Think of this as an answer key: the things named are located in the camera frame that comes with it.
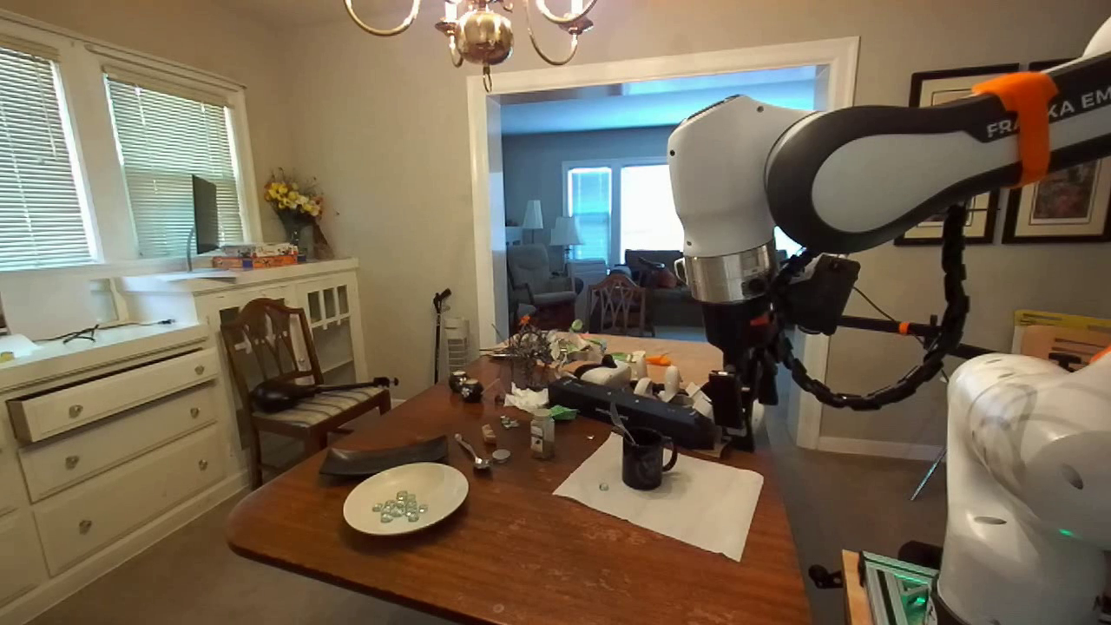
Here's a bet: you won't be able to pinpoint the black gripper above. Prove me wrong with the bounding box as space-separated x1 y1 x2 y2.
701 294 791 454

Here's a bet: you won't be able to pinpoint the glass shaker container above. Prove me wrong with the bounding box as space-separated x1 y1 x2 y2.
528 410 561 463

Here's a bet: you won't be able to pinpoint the black mug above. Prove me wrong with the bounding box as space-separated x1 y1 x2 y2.
617 415 679 494

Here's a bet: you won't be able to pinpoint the white cloth mat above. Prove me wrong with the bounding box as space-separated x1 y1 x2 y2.
552 429 769 567

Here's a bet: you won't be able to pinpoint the long black box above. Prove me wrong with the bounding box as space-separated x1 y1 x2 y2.
545 376 723 451

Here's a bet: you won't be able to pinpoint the silver fork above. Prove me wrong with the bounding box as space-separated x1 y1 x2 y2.
603 397 642 449

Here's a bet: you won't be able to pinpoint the dark wooden chair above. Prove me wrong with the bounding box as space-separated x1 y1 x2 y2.
218 294 396 487
573 271 653 339

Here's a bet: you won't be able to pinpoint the white crumpled tissue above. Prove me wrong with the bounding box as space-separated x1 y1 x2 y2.
505 383 552 415

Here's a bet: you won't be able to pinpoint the white table lamp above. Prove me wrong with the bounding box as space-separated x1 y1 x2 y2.
545 211 586 271
517 196 550 253

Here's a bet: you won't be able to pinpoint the silver spoon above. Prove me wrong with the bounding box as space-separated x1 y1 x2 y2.
453 429 497 477

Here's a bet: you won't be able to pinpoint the small black device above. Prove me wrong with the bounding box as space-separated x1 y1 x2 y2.
443 368 485 406

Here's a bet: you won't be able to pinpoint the black cane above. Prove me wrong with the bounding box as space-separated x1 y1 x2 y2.
430 283 457 388

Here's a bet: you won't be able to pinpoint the yellow cardboard box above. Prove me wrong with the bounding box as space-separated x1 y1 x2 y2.
1012 307 1111 371

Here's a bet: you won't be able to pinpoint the heap of glass beads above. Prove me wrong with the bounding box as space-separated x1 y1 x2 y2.
373 490 430 529

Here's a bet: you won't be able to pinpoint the flat black pad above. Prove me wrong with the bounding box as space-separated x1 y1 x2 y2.
318 435 453 487

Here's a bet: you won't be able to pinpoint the white round plate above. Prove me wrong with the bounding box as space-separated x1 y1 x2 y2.
342 459 471 542

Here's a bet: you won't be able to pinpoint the brass chandelier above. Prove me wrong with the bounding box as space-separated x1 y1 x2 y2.
342 0 603 94

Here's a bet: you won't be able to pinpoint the brown wicker basket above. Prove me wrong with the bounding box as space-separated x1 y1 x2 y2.
246 244 305 271

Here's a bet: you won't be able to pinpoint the yellow flower bouquet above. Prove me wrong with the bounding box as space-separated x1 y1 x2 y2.
259 168 332 263

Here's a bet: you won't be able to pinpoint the white dresser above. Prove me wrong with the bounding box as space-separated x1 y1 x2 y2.
0 258 368 625

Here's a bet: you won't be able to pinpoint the window with white blinds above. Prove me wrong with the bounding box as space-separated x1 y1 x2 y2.
0 42 97 271
101 73 255 263

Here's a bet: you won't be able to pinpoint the dark eyeglasses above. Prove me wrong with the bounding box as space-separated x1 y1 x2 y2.
44 322 105 346

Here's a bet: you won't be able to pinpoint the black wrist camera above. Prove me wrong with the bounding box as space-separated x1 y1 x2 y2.
796 253 865 339

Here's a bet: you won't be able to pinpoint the dark metal chain sculpture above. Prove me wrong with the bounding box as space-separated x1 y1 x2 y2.
505 325 557 391

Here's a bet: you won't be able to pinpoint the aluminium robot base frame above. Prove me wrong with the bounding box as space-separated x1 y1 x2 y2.
842 546 949 625

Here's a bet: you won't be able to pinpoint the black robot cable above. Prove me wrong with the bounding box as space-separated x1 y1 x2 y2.
764 200 979 414

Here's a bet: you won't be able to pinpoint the black picture frame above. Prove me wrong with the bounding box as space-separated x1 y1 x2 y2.
1001 54 1111 248
897 64 1026 250

